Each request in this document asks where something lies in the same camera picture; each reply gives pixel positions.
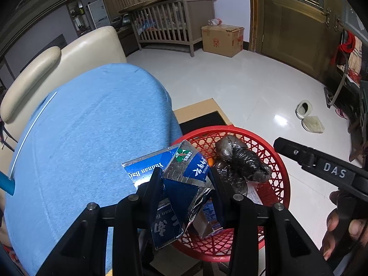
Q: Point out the red plastic basket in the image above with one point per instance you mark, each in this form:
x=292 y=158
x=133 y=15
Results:
x=267 y=149

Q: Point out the black plastic bag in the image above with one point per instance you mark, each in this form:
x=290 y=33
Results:
x=244 y=161

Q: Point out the black wall television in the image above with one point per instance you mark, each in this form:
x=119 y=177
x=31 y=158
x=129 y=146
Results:
x=54 y=43

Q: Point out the pink slipper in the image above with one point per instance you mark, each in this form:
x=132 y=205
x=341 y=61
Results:
x=341 y=113

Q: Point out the torn blue foil carton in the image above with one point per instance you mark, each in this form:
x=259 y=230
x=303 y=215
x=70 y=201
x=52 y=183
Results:
x=178 y=189

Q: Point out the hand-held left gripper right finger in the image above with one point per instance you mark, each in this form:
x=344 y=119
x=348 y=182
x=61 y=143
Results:
x=220 y=204

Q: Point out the glass display cabinet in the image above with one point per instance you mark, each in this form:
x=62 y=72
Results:
x=77 y=14

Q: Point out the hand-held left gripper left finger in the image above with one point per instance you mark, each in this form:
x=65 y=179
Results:
x=153 y=189

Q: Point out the cluttered clothes rack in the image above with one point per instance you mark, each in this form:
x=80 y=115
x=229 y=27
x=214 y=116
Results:
x=353 y=57

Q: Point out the cream leather sofa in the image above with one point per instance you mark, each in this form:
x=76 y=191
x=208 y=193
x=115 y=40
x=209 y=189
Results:
x=95 y=46

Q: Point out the blue thermos bottle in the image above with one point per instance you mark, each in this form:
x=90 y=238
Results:
x=5 y=184

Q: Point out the person's right hand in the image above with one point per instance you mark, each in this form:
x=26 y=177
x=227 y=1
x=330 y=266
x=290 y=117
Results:
x=356 y=230

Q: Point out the thin white plastic tube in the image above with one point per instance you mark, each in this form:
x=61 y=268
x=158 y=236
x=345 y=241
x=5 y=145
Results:
x=31 y=123

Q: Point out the brown wooden door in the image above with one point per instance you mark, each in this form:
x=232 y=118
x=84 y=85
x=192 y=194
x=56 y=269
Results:
x=287 y=34

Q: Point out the white labelled medicine box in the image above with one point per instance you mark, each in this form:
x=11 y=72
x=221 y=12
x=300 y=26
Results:
x=208 y=218

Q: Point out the wooden baby crib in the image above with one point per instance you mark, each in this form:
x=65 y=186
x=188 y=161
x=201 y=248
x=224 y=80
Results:
x=198 y=14

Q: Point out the brown cardboard box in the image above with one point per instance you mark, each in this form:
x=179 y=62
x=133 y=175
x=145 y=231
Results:
x=221 y=41

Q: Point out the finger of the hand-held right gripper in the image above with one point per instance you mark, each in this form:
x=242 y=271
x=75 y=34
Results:
x=293 y=152

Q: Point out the white standing air conditioner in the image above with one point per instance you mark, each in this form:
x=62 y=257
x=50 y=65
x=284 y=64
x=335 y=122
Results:
x=99 y=13

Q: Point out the white printed paper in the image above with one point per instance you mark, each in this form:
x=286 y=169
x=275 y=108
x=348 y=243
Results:
x=253 y=192

